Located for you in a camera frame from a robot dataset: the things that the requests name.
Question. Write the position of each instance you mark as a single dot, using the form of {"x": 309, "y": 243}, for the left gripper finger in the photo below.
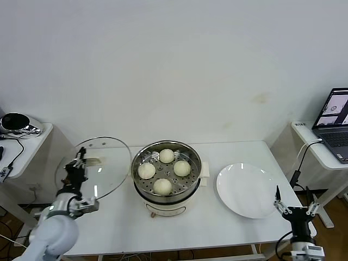
{"x": 85, "y": 164}
{"x": 80, "y": 156}

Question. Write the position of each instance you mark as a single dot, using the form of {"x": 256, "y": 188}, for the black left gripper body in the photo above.
{"x": 76, "y": 176}

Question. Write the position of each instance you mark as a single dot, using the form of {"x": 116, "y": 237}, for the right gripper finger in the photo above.
{"x": 313, "y": 208}
{"x": 281, "y": 207}

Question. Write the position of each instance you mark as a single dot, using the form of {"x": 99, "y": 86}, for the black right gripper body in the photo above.
{"x": 299, "y": 217}

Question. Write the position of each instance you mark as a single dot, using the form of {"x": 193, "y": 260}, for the white steamed baozi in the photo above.
{"x": 181, "y": 168}
{"x": 162, "y": 186}
{"x": 146, "y": 171}
{"x": 166, "y": 155}

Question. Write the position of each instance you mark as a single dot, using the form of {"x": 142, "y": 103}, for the perforated steel steamer basket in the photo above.
{"x": 190, "y": 187}

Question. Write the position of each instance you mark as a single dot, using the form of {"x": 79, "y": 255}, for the white round plate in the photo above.
{"x": 248, "y": 190}

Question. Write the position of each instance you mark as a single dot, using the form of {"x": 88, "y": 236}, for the white side table black feet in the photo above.
{"x": 32, "y": 146}

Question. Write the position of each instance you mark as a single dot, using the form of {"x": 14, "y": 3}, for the white side table white legs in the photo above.
{"x": 307, "y": 141}

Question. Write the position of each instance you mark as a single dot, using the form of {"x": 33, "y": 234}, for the small black logo device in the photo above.
{"x": 4, "y": 174}

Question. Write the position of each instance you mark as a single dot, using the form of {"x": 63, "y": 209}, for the shiny chrome helmet device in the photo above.
{"x": 16, "y": 122}

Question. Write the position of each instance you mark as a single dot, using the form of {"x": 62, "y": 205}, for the grey open laptop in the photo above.
{"x": 334, "y": 138}

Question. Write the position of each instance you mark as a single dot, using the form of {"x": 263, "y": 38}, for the black computer mouse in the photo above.
{"x": 1, "y": 153}

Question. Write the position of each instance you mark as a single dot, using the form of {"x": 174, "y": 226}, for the cream electric cooker pot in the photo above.
{"x": 166, "y": 209}

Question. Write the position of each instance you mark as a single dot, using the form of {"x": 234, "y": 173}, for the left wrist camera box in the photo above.
{"x": 87, "y": 205}

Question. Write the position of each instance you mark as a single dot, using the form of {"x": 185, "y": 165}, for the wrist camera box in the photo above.
{"x": 312, "y": 253}
{"x": 87, "y": 205}

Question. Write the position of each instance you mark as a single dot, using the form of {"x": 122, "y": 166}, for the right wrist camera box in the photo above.
{"x": 312, "y": 253}

